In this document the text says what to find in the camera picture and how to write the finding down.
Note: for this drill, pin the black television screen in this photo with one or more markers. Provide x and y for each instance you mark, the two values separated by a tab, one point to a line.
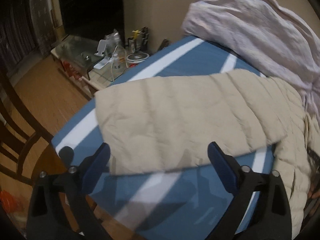
93	19

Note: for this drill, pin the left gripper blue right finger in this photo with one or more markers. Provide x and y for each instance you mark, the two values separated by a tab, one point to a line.
226	167

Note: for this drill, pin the lilac floral duvet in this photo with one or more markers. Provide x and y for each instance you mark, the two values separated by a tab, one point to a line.
272	38

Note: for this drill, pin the dark wooden chair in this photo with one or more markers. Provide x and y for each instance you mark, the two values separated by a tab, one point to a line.
17	148

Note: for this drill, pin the person's right hand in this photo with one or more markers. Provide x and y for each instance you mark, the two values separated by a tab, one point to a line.
314	195

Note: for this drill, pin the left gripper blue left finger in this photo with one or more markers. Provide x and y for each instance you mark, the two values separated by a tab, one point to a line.
94	167

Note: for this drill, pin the clear plastic bottle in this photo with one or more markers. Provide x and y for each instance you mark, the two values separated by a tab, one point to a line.
119	57

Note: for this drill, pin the round white tin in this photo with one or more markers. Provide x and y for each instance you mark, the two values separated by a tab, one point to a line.
137	57

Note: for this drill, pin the beige quilted puffer jacket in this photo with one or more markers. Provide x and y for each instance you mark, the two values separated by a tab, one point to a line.
166	123

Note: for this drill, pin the blue white striped bed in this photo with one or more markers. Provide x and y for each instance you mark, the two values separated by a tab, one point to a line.
179	205

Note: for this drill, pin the glass side table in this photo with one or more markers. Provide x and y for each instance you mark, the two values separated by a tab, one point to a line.
88	72

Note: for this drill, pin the white phone stand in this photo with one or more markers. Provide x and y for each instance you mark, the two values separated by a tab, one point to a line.
103	54

